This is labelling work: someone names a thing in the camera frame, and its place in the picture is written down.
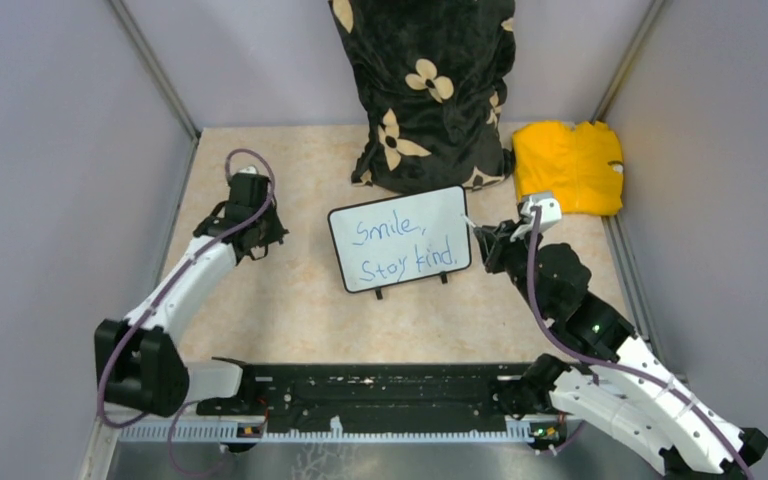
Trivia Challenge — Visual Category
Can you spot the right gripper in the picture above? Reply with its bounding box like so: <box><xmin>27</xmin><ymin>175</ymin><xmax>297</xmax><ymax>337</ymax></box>
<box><xmin>475</xmin><ymin>217</ymin><xmax>551</xmax><ymax>319</ymax></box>

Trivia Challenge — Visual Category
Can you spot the folded yellow garment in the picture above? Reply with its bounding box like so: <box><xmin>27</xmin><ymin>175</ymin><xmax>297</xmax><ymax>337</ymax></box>
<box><xmin>512</xmin><ymin>121</ymin><xmax>624</xmax><ymax>217</ymax></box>

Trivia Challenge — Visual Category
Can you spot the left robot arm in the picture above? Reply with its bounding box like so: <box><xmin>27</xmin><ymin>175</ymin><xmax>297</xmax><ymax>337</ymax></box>
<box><xmin>94</xmin><ymin>166</ymin><xmax>288</xmax><ymax>417</ymax></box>

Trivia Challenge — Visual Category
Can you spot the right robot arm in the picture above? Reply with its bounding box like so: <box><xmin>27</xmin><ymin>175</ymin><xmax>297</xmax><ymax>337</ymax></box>
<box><xmin>470</xmin><ymin>221</ymin><xmax>768</xmax><ymax>479</ymax></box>

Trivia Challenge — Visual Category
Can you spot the small whiteboard black frame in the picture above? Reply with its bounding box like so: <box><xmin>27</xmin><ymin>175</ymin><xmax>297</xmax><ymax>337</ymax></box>
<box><xmin>327</xmin><ymin>186</ymin><xmax>473</xmax><ymax>298</ymax></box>

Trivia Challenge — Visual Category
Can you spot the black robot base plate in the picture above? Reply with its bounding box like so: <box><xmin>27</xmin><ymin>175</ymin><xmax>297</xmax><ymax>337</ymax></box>
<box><xmin>185</xmin><ymin>357</ymin><xmax>660</xmax><ymax>455</ymax></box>

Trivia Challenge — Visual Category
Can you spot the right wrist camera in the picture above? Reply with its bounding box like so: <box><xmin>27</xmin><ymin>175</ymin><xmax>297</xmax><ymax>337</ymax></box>
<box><xmin>510</xmin><ymin>191</ymin><xmax>563</xmax><ymax>242</ymax></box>

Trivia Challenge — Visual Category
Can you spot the black floral blanket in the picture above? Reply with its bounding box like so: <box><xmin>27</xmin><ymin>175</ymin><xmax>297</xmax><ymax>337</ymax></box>
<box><xmin>328</xmin><ymin>1</ymin><xmax>516</xmax><ymax>194</ymax></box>

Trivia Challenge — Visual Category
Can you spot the aluminium rail frame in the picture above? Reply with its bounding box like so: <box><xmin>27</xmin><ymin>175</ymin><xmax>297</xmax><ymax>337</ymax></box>
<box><xmin>79</xmin><ymin>370</ymin><xmax>700</xmax><ymax>480</ymax></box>

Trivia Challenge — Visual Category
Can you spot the white marker pen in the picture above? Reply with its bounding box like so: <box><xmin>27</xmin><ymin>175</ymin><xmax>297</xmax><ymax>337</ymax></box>
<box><xmin>461</xmin><ymin>215</ymin><xmax>479</xmax><ymax>230</ymax></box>

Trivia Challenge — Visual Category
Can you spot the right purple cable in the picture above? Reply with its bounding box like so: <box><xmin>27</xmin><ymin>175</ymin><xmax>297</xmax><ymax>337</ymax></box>
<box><xmin>524</xmin><ymin>206</ymin><xmax>756</xmax><ymax>480</ymax></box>

